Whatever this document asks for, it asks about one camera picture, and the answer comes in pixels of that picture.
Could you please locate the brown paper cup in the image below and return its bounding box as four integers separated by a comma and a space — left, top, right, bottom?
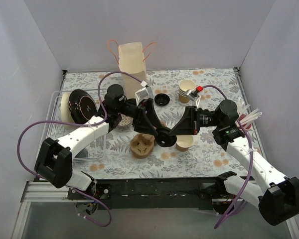
176, 135, 193, 152

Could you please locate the brown cardboard cup carrier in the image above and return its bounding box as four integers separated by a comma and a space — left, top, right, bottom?
130, 133, 155, 159

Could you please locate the black plastic cup lid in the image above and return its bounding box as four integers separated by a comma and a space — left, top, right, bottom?
155, 126, 177, 147
154, 93, 170, 107

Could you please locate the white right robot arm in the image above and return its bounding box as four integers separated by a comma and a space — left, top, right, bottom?
169, 100, 299, 226

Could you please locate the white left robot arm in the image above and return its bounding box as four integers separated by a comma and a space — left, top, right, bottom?
34, 82, 170, 199

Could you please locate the beige paper takeout bag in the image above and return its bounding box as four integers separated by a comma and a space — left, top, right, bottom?
107, 39, 156, 99

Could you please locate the patterned ceramic bowl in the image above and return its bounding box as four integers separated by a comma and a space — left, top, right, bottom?
118, 115, 133, 127

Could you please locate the floral table mat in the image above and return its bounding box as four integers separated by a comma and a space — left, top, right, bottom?
60, 69, 247, 179

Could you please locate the stack of brown paper cups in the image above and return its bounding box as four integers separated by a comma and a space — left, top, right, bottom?
178, 79, 196, 104

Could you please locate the black round plate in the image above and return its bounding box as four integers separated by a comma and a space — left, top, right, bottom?
68, 89, 97, 124

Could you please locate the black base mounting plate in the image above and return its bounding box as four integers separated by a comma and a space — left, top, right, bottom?
67, 176, 247, 210

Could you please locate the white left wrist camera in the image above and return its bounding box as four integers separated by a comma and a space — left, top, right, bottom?
135, 81, 152, 106

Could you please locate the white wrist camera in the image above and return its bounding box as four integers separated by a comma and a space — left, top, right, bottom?
185, 86, 203, 108
135, 81, 152, 106

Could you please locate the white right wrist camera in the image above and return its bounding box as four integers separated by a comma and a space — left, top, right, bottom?
185, 86, 203, 108

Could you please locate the white wire dish rack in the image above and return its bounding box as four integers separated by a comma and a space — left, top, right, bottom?
41, 90, 106, 163

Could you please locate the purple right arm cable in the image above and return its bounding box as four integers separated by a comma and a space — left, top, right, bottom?
199, 84, 254, 230

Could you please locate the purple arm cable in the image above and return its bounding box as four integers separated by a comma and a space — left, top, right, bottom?
16, 71, 148, 228
199, 84, 254, 230

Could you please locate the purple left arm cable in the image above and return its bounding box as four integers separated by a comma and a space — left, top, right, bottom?
16, 71, 148, 228

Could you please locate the aluminium frame rail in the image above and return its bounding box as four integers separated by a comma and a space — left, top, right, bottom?
9, 179, 299, 239

